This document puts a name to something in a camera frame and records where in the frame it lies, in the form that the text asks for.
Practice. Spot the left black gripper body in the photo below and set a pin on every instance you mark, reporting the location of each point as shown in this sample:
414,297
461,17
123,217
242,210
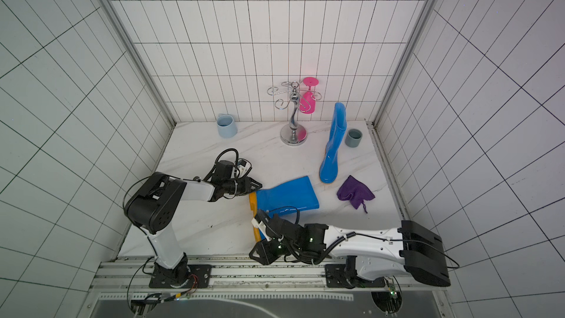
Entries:
238,187

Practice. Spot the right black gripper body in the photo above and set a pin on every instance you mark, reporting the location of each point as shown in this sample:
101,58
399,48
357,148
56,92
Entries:
268,224

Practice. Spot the blue rubber boot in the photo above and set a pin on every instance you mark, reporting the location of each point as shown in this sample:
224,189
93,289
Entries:
288,197
329,168

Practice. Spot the purple cloth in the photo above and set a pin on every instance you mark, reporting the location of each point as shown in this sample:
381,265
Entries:
356,193

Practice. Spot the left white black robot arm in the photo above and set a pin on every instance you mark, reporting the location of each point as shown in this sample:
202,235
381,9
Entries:
152,208

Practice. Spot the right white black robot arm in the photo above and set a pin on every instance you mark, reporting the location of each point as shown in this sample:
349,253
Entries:
410,249

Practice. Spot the light blue mug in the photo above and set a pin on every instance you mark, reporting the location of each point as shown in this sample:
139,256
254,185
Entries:
226,126

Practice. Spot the chrome glass holder stand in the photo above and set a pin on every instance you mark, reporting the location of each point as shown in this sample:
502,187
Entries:
293,134

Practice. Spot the pink wine glass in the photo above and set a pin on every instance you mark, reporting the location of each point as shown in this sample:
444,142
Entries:
308,99

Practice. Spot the grey-teal cup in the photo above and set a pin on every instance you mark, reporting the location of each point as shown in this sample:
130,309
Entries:
353,138

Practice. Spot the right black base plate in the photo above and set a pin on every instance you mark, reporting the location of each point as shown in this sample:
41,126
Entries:
341,276

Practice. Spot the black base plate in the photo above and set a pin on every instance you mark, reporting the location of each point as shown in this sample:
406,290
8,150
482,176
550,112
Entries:
183,277
341,276

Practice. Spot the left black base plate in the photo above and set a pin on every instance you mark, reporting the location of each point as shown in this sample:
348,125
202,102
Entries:
183,277

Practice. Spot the aluminium mounting rail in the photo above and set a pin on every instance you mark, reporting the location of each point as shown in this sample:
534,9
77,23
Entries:
126,280

